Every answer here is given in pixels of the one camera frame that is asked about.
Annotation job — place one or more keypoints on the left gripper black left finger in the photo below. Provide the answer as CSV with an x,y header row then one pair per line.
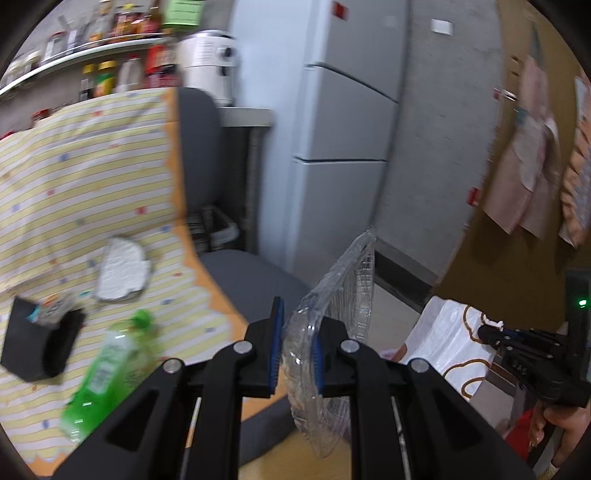
x,y
198,421

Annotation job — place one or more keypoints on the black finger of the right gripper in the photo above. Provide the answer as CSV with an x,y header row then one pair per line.
x,y
500,339

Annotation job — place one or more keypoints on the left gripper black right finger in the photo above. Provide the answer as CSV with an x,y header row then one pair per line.
x,y
407,421

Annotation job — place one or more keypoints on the white paper bag brown print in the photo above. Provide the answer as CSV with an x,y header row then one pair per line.
x,y
446,336

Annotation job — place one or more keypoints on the clear plastic tray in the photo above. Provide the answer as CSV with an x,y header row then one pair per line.
x,y
338,308

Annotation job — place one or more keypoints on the person's right hand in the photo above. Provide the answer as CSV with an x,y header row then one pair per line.
x,y
573,422

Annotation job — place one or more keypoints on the green plastic bottle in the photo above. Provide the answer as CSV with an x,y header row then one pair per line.
x,y
126,358

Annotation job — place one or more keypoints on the black box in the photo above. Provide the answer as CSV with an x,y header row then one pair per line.
x,y
33,352

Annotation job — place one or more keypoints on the yellow striped dotted cloth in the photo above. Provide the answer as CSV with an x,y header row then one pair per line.
x,y
103,168

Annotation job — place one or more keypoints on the white refrigerator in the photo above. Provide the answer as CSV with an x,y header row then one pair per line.
x,y
331,72

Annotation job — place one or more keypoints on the white rice cooker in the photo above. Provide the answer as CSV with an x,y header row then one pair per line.
x,y
207,61

